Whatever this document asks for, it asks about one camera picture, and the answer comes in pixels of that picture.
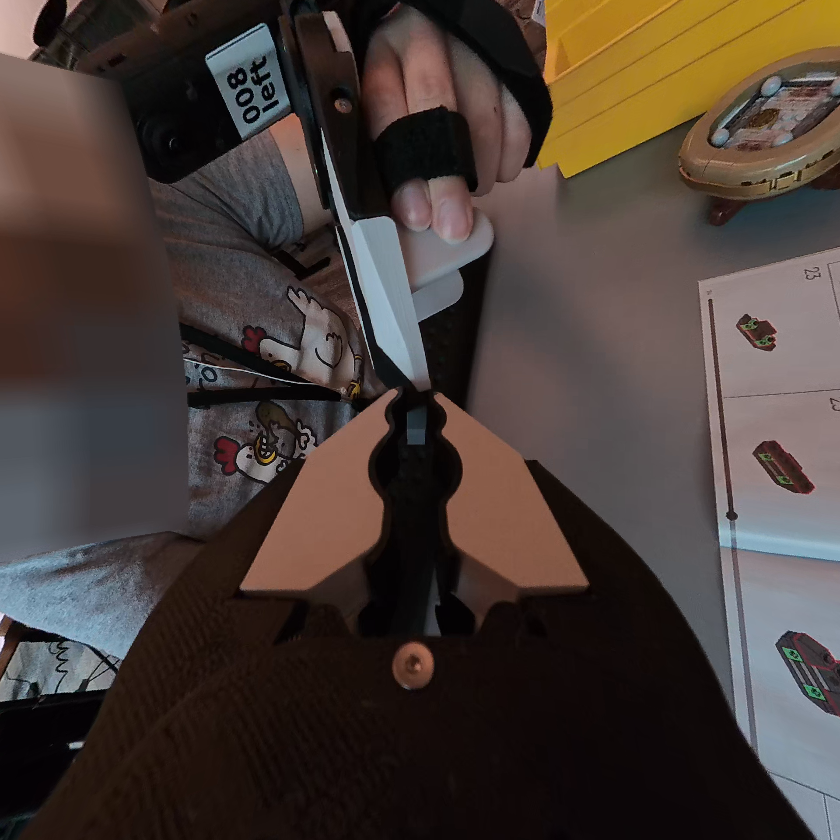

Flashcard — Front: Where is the yellow plastic bin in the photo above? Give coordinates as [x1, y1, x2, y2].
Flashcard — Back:
[535, 0, 840, 179]

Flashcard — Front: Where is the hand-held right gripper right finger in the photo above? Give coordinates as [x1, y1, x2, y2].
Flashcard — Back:
[428, 390, 589, 608]

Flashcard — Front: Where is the black strap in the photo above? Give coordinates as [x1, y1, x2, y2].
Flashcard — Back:
[180, 322, 349, 411]

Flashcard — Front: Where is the grey printed shirt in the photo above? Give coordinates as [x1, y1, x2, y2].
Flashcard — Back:
[0, 128, 395, 703]

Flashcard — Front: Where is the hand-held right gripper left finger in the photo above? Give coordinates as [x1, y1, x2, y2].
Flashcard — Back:
[238, 386, 404, 634]

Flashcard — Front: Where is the tan round brick model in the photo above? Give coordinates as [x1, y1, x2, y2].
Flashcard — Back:
[678, 47, 840, 227]

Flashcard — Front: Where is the person's left hand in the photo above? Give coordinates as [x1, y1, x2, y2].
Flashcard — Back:
[360, 5, 534, 244]

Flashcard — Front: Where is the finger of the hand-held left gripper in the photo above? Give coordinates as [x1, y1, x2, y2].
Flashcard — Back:
[333, 218, 433, 396]

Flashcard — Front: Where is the white instruction booklet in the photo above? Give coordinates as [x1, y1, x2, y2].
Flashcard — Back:
[697, 246, 840, 840]

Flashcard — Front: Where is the grey desk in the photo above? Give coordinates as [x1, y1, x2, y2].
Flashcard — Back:
[459, 115, 840, 775]

